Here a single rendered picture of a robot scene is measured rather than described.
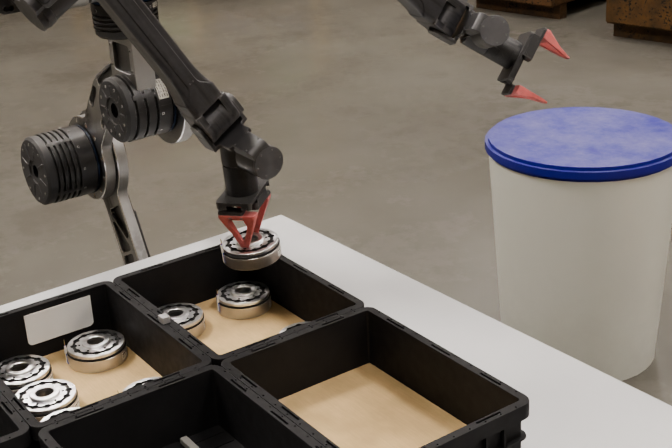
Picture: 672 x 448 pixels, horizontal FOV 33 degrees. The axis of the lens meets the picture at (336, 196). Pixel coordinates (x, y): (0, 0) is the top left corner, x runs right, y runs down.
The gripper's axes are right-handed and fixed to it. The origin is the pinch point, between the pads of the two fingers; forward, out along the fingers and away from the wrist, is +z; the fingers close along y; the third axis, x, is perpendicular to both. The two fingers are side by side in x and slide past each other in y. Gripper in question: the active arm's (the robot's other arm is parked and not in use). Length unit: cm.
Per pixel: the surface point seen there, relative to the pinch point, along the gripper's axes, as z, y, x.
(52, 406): 12.5, -36.1, 22.6
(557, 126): 46, 158, -38
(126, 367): 17.4, -17.8, 19.1
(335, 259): 37, 57, 4
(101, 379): 16.9, -22.3, 21.6
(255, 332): 19.1, -1.7, 0.8
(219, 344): 18.6, -7.1, 5.8
